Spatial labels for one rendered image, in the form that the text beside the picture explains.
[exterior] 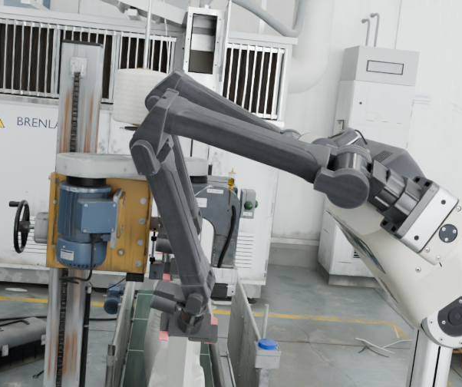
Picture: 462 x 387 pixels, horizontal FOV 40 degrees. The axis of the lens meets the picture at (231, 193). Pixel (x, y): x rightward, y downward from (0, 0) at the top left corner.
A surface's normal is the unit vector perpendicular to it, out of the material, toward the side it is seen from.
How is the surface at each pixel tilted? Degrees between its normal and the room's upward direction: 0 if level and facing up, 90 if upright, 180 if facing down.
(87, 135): 90
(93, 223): 90
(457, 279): 115
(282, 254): 90
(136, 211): 90
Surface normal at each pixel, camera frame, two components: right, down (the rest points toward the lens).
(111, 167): 0.69, 0.18
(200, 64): 0.14, -0.59
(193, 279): -0.18, 0.56
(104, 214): 0.50, 0.18
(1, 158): 0.08, 0.17
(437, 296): 0.39, 0.58
